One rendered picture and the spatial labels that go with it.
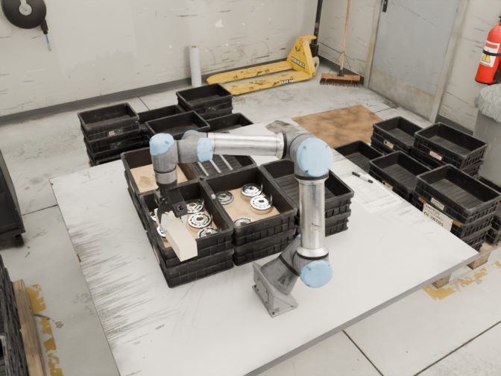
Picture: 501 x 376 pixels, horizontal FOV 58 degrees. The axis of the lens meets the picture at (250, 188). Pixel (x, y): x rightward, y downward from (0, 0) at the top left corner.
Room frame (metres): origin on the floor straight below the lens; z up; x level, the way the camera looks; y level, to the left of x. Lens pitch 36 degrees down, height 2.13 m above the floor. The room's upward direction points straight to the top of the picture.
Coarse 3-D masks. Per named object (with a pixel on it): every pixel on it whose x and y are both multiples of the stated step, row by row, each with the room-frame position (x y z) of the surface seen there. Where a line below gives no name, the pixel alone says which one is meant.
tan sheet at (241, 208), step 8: (232, 192) 1.78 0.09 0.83; (240, 192) 1.78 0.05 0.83; (240, 200) 1.72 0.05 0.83; (232, 208) 1.66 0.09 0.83; (240, 208) 1.66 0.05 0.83; (248, 208) 1.66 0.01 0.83; (232, 216) 1.60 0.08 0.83; (240, 216) 1.60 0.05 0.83; (248, 216) 1.60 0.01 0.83; (256, 216) 1.60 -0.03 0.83; (264, 216) 1.60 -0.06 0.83
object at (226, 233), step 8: (184, 184) 1.71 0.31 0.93; (152, 192) 1.65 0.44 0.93; (208, 192) 1.64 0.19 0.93; (144, 208) 1.53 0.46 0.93; (216, 208) 1.54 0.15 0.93; (224, 216) 1.47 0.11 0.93; (152, 224) 1.43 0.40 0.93; (224, 232) 1.38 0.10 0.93; (232, 232) 1.39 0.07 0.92; (160, 240) 1.34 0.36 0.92; (200, 240) 1.33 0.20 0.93; (208, 240) 1.34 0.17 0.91; (168, 248) 1.28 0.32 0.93
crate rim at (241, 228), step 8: (248, 168) 1.85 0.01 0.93; (216, 176) 1.78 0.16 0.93; (272, 184) 1.71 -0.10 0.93; (280, 192) 1.65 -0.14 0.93; (216, 200) 1.59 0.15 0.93; (288, 200) 1.59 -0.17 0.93; (296, 208) 1.53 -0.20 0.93; (272, 216) 1.48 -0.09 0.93; (280, 216) 1.48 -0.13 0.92; (288, 216) 1.50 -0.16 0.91; (232, 224) 1.43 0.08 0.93; (248, 224) 1.43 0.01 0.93; (256, 224) 1.43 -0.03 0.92; (264, 224) 1.45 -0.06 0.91
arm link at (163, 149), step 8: (160, 136) 1.25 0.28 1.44; (168, 136) 1.25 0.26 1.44; (152, 144) 1.21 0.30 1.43; (160, 144) 1.20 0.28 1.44; (168, 144) 1.21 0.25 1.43; (176, 144) 1.23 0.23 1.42; (152, 152) 1.21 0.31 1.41; (160, 152) 1.20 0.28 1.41; (168, 152) 1.21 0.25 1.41; (176, 152) 1.21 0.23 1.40; (152, 160) 1.21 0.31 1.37; (160, 160) 1.20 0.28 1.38; (168, 160) 1.20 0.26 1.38; (176, 160) 1.21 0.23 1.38; (160, 168) 1.20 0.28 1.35; (168, 168) 1.20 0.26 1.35
